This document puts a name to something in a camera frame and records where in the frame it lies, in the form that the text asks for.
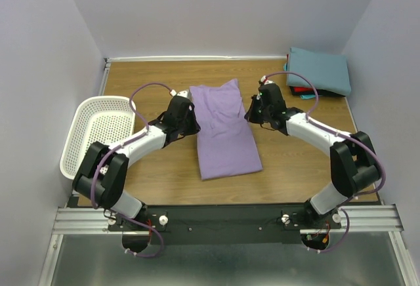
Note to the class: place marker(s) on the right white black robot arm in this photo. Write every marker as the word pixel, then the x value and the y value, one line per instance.
pixel 354 165

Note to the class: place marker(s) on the folded red t shirt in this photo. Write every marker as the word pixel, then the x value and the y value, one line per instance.
pixel 302 90

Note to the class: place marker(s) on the white perforated plastic basket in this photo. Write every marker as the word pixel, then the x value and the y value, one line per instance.
pixel 104 119

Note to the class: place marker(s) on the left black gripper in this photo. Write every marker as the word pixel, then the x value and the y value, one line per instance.
pixel 195 128

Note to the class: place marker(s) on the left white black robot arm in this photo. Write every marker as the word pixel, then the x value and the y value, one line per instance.
pixel 102 173

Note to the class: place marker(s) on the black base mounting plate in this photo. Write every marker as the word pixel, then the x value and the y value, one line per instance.
pixel 224 224

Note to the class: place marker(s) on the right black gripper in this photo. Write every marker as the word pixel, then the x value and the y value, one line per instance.
pixel 250 115

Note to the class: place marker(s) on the purple t shirt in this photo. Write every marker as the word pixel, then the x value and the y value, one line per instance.
pixel 225 144

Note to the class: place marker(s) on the aluminium extrusion rail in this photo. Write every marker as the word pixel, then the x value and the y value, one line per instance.
pixel 363 218

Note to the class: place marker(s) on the folded turquoise t shirt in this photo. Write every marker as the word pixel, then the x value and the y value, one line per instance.
pixel 297 81

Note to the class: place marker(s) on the folded teal t shirt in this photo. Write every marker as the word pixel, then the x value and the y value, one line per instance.
pixel 322 71

